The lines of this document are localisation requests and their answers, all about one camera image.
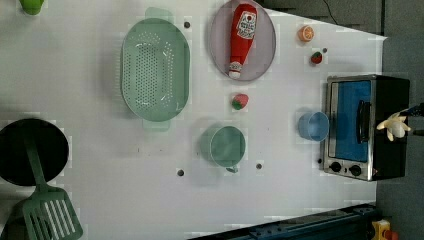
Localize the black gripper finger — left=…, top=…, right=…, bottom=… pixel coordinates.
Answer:
left=413, top=130, right=424, bottom=136
left=400, top=103, right=424, bottom=117

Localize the black toaster oven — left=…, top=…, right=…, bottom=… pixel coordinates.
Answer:
left=322, top=75, right=410, bottom=181

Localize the yellow red emergency button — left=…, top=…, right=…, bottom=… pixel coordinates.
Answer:
left=372, top=220, right=399, bottom=240

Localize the red toy strawberry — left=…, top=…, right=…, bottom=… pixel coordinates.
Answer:
left=310, top=52, right=323, bottom=64

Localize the orange slice toy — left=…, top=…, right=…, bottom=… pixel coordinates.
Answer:
left=297, top=25, right=315, bottom=42

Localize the grey round plate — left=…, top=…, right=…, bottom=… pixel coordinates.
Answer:
left=209, top=0, right=276, bottom=81

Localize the pink toy strawberry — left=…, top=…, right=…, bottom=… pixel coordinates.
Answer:
left=231, top=94, right=249, bottom=110

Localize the green plastic cup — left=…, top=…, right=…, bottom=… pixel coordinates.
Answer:
left=199, top=124, right=246, bottom=174

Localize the red plush ketchup bottle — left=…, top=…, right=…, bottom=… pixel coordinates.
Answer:
left=228, top=3, right=258, bottom=79

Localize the green plastic colander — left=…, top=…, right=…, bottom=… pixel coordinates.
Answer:
left=120, top=7, right=190, bottom=131

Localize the black frying pan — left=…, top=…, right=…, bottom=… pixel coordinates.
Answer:
left=0, top=118, right=70, bottom=186

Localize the green plastic spatula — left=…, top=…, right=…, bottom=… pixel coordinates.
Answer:
left=22, top=134, right=83, bottom=240

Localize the green toy fruit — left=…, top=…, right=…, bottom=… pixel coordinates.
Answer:
left=19, top=0, right=44, bottom=15

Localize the blue metal frame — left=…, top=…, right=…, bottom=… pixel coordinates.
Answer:
left=190, top=204, right=381, bottom=240

